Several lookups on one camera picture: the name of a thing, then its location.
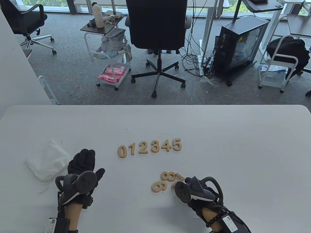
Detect person's left hand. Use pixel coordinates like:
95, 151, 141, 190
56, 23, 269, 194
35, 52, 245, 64
58, 149, 105, 209

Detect person's right hand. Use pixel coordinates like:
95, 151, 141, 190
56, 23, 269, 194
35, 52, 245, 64
185, 177, 233, 226

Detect bent wooden number block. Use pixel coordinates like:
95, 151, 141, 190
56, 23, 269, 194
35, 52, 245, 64
171, 173, 185, 188

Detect white drawstring cloth bag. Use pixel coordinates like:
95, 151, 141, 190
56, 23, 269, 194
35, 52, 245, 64
26, 138, 73, 194

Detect looped wooden number block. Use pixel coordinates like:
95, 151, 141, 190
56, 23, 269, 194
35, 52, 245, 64
151, 181, 168, 193

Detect double-loop wooden number block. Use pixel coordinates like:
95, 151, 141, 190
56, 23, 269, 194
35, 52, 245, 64
161, 172, 176, 182

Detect person's left forearm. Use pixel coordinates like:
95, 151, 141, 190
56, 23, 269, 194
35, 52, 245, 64
65, 203, 82, 231

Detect clear plastic bag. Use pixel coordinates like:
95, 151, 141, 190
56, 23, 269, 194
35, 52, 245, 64
200, 75, 220, 88

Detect grey handheld controller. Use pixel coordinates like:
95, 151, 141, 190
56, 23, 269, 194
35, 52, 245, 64
55, 171, 97, 205
174, 177, 223, 202

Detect black wrist sensor box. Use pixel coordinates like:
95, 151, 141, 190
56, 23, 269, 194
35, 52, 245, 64
220, 212, 252, 233
45, 218, 79, 233

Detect white metal rack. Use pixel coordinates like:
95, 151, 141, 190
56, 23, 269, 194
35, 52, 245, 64
38, 75, 60, 105

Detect pink packets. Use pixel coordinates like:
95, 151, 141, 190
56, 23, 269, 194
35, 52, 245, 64
98, 67, 127, 83

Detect light blue pouch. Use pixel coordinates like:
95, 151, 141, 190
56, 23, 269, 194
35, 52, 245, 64
94, 50, 124, 60

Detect grey backpack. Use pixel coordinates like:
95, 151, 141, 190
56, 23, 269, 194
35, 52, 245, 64
100, 28, 133, 61

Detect white cart with dark top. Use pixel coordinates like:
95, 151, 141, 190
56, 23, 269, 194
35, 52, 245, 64
80, 14, 133, 91

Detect cream cylindrical bottle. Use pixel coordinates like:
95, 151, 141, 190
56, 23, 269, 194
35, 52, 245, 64
92, 4, 105, 28

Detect white rolling cart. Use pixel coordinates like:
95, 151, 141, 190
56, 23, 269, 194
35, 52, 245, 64
258, 34, 299, 94

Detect black chair with chrome base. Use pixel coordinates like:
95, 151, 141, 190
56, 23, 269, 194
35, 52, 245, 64
0, 0, 57, 55

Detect black high-back office chair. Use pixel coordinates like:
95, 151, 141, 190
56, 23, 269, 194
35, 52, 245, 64
125, 0, 192, 99

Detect white desk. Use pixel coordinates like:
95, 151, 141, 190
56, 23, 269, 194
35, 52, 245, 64
74, 0, 230, 76
259, 0, 311, 56

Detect black backpack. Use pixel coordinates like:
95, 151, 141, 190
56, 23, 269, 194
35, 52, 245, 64
266, 36, 311, 73

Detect black computer tower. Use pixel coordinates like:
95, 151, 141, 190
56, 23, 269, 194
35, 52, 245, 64
214, 16, 270, 86

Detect black desk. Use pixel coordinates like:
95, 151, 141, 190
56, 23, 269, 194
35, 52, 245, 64
233, 0, 285, 22

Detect dark bead bracelet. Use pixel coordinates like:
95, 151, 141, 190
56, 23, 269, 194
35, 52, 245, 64
206, 211, 223, 228

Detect black cable tangle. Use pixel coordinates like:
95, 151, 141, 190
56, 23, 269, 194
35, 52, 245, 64
177, 0, 214, 73

